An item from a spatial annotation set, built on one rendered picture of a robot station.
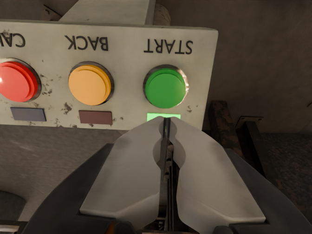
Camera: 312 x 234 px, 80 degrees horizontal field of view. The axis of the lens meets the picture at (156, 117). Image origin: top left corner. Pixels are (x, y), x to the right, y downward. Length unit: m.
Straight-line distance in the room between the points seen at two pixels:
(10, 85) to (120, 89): 0.11
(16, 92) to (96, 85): 0.08
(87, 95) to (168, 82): 0.08
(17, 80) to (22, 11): 0.74
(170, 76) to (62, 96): 0.12
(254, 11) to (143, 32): 0.70
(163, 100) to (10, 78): 0.15
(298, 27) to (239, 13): 0.24
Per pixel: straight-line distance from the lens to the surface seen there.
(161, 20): 0.65
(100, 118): 0.22
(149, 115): 0.20
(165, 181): 1.71
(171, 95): 0.18
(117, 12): 0.27
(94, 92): 0.19
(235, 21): 0.84
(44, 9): 0.90
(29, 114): 0.25
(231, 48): 0.89
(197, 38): 0.19
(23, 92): 0.23
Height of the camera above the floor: 0.75
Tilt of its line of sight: 42 degrees down
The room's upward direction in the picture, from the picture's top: 177 degrees counter-clockwise
